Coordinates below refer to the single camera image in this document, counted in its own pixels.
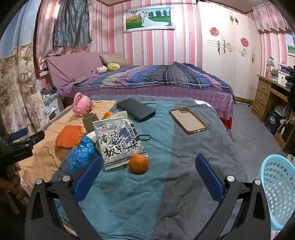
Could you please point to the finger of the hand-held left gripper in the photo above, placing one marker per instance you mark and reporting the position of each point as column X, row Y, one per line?
column 18, row 135
column 34, row 138

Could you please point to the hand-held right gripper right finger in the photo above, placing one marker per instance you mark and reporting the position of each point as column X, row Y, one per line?
column 208, row 177

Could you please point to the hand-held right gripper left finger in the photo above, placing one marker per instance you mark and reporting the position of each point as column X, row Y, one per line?
column 88, row 177

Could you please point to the blue plastic shoe cover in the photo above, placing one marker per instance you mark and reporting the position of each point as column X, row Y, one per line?
column 78, row 159
column 87, row 143

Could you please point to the orange face mask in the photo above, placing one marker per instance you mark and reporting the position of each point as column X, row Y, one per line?
column 69, row 136

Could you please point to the dark printed snack packet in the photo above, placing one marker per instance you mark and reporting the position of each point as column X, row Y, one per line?
column 119, row 143

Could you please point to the large tangerine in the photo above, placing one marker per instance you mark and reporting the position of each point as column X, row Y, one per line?
column 138, row 164

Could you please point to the grey cylindrical cup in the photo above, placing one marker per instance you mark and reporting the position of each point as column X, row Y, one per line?
column 89, row 122

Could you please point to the small tangerine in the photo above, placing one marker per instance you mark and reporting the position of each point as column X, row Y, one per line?
column 108, row 115

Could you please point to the light blue plastic basket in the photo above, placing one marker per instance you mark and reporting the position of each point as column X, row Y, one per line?
column 274, row 157

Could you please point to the pale paper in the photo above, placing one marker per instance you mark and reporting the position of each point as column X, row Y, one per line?
column 121, row 115

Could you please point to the person's left hand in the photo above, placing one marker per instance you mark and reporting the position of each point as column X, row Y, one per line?
column 12, row 187

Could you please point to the pale green cloth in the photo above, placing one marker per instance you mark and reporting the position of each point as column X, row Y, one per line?
column 49, row 97

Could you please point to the floral curtain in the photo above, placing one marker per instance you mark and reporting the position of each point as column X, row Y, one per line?
column 16, row 80

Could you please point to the pink piggy bank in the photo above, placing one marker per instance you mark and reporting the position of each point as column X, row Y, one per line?
column 81, row 105

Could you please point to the tan phone case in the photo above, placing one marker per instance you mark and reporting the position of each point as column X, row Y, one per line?
column 189, row 120

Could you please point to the black textured wallet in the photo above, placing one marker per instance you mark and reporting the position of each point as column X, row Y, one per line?
column 136, row 109

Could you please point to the black paper bag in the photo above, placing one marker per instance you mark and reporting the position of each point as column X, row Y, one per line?
column 272, row 122

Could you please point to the purple bed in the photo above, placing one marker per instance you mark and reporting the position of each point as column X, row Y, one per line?
column 161, row 97

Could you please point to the pink plush toy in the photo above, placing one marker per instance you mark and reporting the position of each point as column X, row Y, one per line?
column 101, row 69

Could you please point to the wooden desk with drawers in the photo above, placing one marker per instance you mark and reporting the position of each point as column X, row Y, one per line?
column 261, row 97

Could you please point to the pink patterned curtain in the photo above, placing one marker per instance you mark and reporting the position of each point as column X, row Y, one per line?
column 45, row 34

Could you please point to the yellow plush toy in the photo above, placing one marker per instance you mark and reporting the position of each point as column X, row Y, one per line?
column 113, row 66

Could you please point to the white wardrobe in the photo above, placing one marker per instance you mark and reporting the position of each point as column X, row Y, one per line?
column 221, row 69

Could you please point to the striped purple blue quilt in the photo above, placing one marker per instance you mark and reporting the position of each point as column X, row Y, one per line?
column 161, row 76

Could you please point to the brown pillow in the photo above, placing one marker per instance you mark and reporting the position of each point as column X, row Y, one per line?
column 114, row 58

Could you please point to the grey shiny curtain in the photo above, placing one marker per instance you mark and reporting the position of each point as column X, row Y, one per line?
column 71, row 23

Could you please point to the white box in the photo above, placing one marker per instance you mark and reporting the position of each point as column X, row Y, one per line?
column 282, row 77

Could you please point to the black hanging coat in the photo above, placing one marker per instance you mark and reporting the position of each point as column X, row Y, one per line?
column 291, row 80

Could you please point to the silver desk lamp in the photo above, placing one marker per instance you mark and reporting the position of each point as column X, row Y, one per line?
column 269, row 62

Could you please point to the red round paper decoration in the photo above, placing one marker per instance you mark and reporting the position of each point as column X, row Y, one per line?
column 243, row 41
column 214, row 31

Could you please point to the small framed outdoor portrait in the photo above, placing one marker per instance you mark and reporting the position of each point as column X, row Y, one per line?
column 291, row 46

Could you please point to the framed wedding picture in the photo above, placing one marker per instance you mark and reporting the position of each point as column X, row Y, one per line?
column 147, row 19

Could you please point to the pink window valance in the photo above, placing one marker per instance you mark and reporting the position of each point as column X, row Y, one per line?
column 269, row 20

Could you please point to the white wall socket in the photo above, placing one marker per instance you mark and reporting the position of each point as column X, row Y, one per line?
column 43, row 73

